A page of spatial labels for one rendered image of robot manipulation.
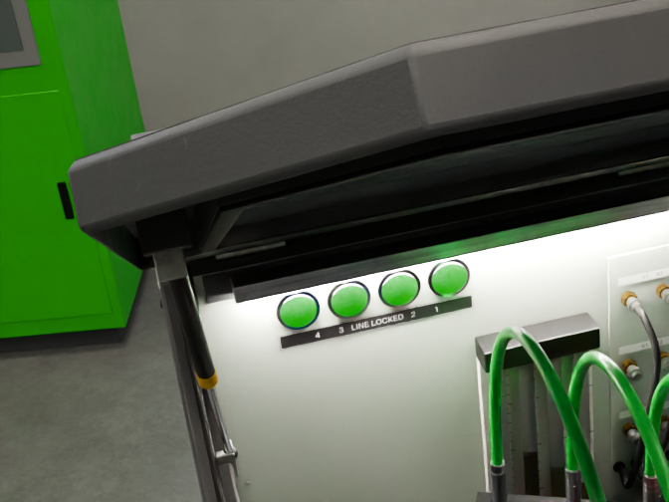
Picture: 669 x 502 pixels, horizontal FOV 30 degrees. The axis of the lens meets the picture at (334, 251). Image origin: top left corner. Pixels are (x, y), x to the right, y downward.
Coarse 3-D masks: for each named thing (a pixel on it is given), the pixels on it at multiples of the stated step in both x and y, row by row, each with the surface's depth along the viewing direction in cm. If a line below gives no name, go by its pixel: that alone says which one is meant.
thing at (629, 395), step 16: (592, 352) 130; (576, 368) 135; (608, 368) 125; (576, 384) 138; (624, 384) 123; (576, 400) 140; (624, 400) 122; (640, 416) 120; (640, 432) 119; (656, 448) 118; (576, 464) 146; (656, 464) 117; (576, 480) 147; (576, 496) 148
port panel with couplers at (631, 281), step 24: (624, 264) 149; (648, 264) 150; (624, 288) 151; (648, 288) 152; (624, 312) 153; (648, 312) 154; (624, 336) 154; (624, 360) 156; (648, 360) 157; (648, 384) 159; (624, 408) 160; (624, 432) 161; (624, 456) 164
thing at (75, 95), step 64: (0, 0) 341; (64, 0) 358; (0, 64) 351; (64, 64) 352; (128, 64) 432; (0, 128) 361; (64, 128) 360; (128, 128) 423; (0, 192) 371; (64, 192) 369; (0, 256) 382; (64, 256) 381; (0, 320) 393; (64, 320) 393
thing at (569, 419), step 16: (512, 336) 127; (528, 336) 124; (496, 352) 136; (528, 352) 122; (544, 352) 121; (496, 368) 139; (544, 368) 119; (496, 384) 141; (560, 384) 117; (496, 400) 143; (560, 400) 116; (496, 416) 145; (560, 416) 115; (576, 416) 115; (496, 432) 146; (576, 432) 114; (496, 448) 148; (576, 448) 113; (496, 464) 149; (592, 464) 112; (592, 480) 111; (592, 496) 111
